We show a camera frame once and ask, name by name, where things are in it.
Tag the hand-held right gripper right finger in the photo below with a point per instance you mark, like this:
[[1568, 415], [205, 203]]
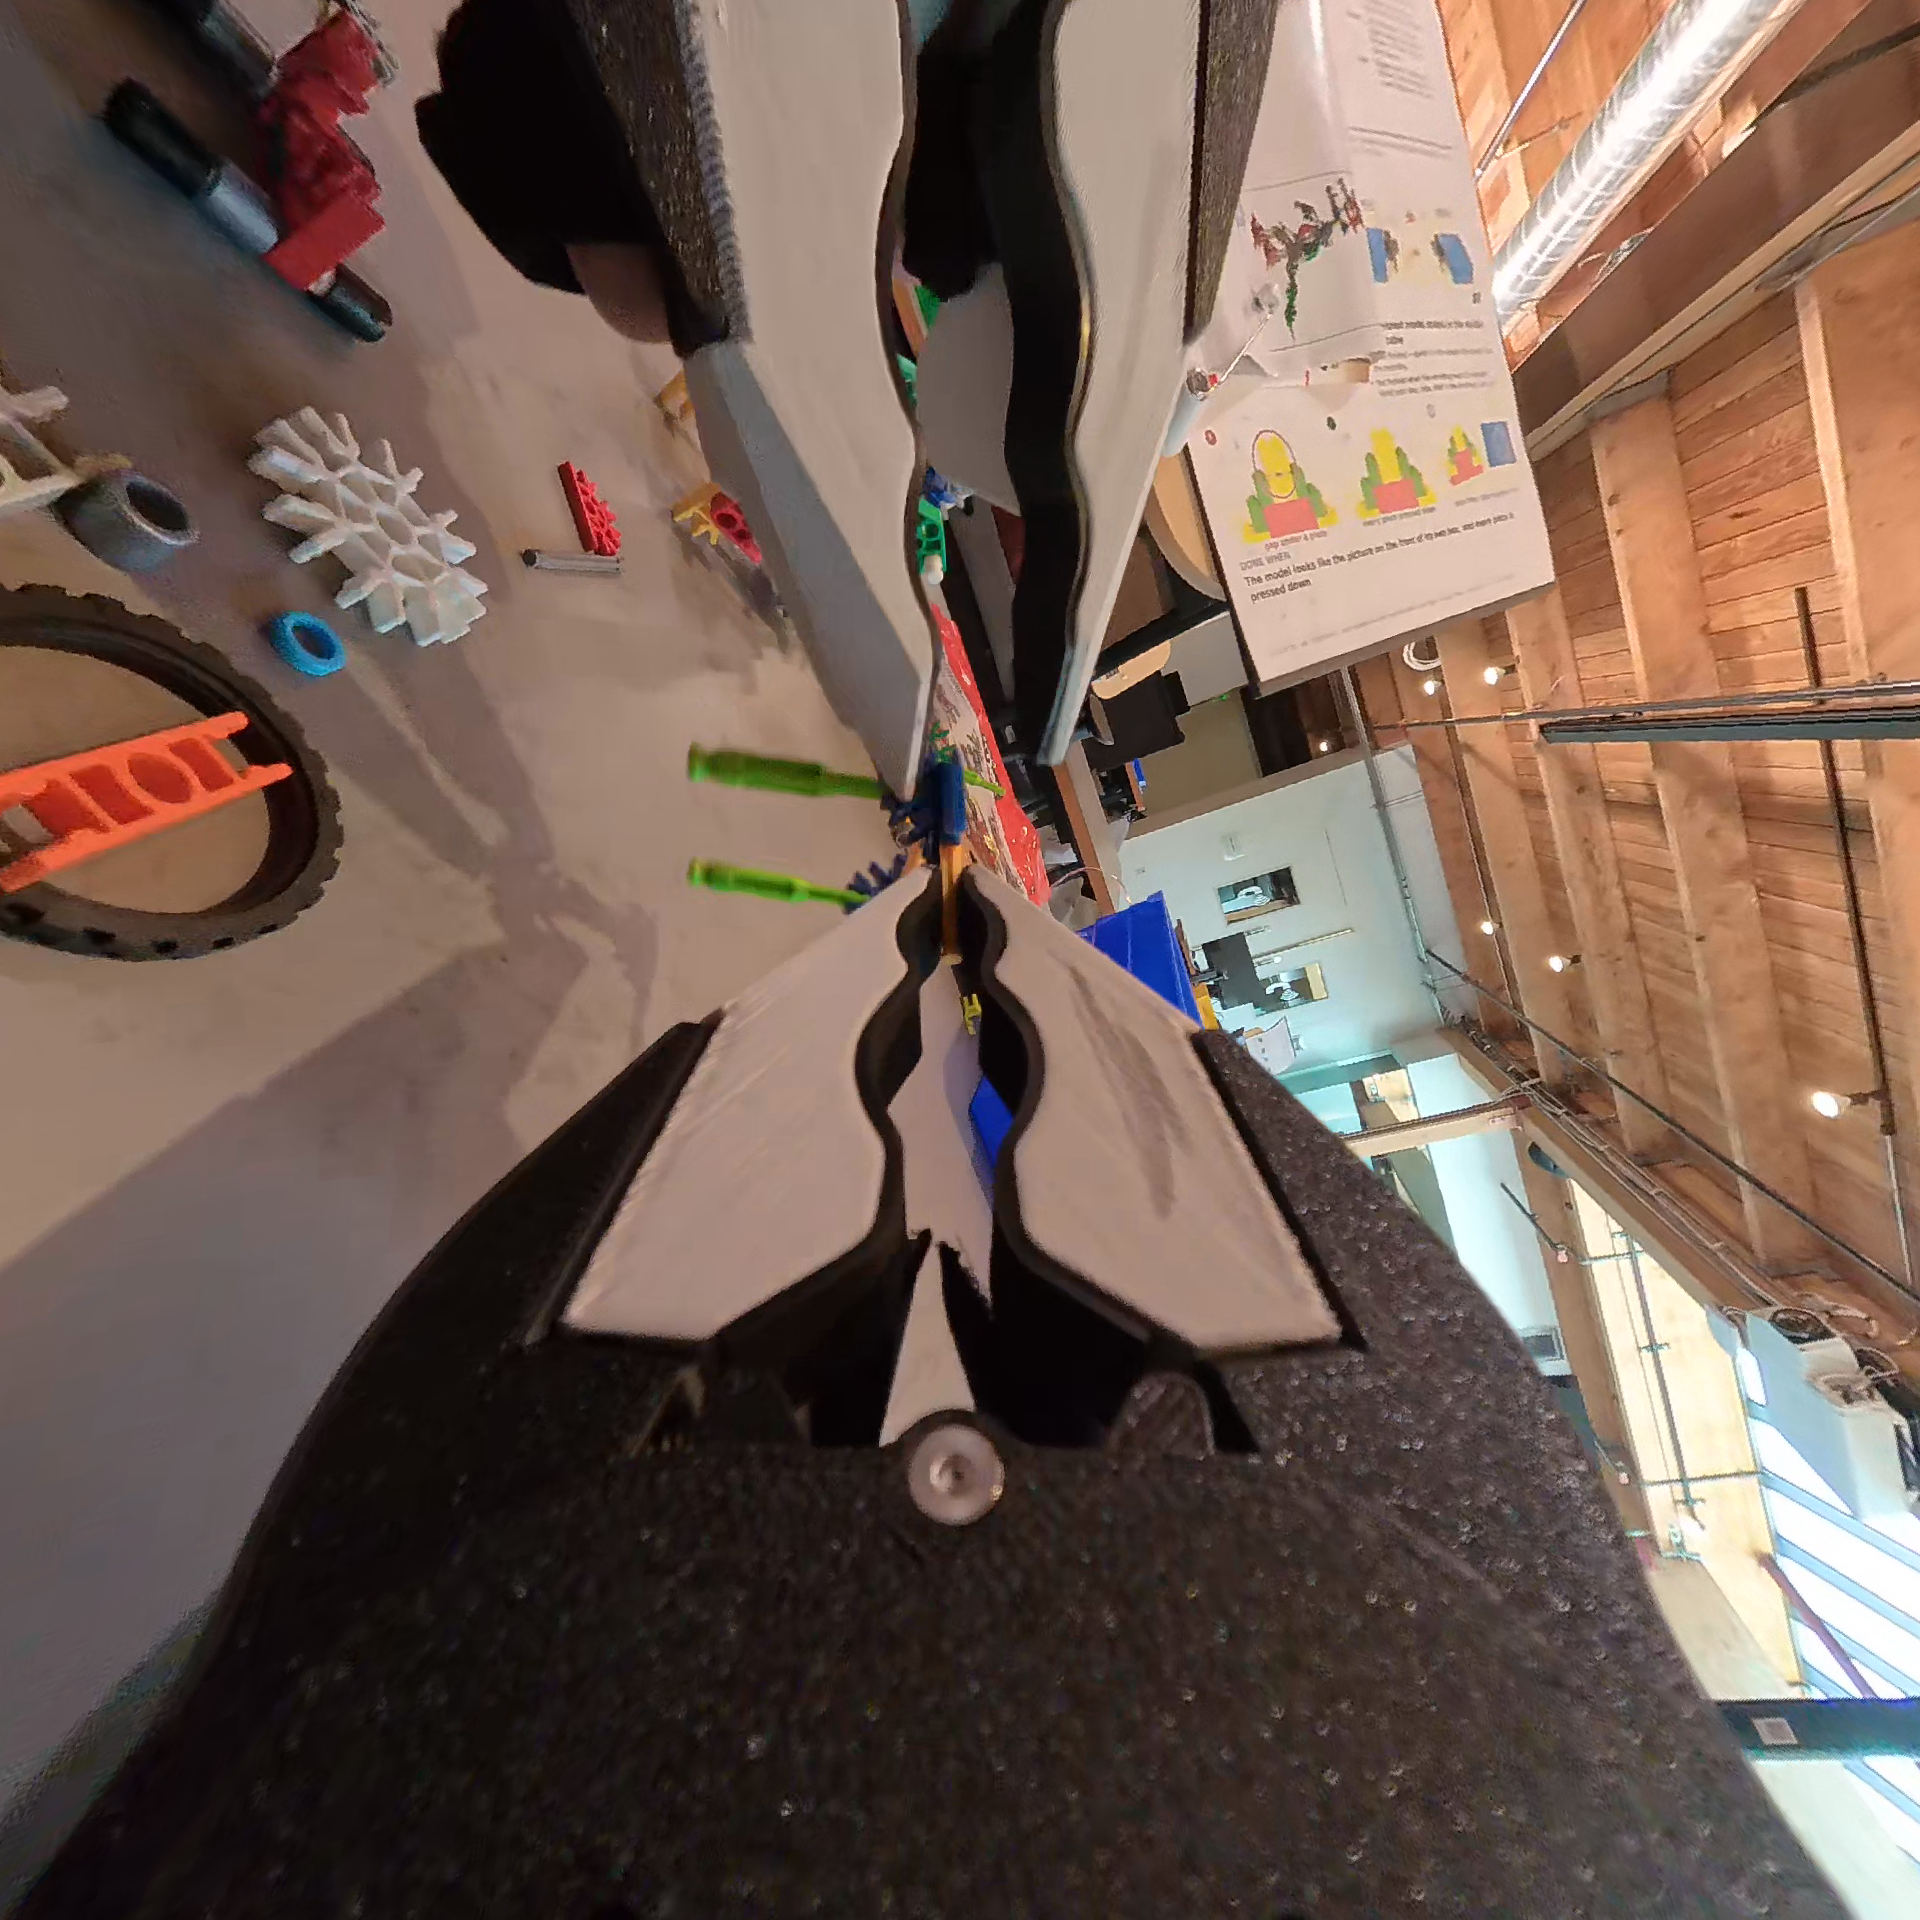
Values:
[[1169, 1187]]

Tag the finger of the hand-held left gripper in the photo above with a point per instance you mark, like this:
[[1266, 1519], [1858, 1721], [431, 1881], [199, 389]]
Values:
[[810, 225], [1126, 225]]

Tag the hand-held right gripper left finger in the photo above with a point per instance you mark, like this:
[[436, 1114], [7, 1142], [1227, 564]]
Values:
[[719, 1187]]

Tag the lime green rod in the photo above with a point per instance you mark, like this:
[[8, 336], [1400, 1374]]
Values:
[[789, 776], [772, 880]]

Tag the blue snowflake connector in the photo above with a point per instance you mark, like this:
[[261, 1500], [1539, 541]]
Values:
[[932, 810], [885, 879]]

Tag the short orange rod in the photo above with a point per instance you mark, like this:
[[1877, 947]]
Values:
[[948, 908]]

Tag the person's left hand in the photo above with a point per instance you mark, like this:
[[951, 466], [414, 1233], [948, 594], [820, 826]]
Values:
[[622, 295]]

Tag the blue plastic bin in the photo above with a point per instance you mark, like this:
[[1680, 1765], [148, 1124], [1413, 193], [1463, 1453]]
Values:
[[1146, 951]]

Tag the small red connector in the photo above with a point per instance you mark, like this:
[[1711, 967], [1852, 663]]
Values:
[[590, 506]]

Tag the white instruction sheet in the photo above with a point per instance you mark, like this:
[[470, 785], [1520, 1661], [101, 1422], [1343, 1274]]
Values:
[[1381, 524]]

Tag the short grey rod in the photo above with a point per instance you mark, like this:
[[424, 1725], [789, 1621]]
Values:
[[570, 563]]

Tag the white snowflake connector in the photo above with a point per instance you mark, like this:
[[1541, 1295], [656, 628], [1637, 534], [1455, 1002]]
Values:
[[367, 524]]

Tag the black rubber tyre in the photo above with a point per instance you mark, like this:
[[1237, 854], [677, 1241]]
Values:
[[312, 842]]

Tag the grey short tube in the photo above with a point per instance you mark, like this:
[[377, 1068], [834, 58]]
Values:
[[126, 516]]

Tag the pale grey wedge connector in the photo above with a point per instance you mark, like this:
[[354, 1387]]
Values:
[[29, 444]]

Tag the orange flat ladder connector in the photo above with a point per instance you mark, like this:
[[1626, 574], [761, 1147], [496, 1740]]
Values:
[[120, 796]]

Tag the silver ventilation duct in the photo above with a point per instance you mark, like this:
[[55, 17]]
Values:
[[1621, 135]]

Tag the black ceiling rail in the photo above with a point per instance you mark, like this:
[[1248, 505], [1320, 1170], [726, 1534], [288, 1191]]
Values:
[[1725, 726]]

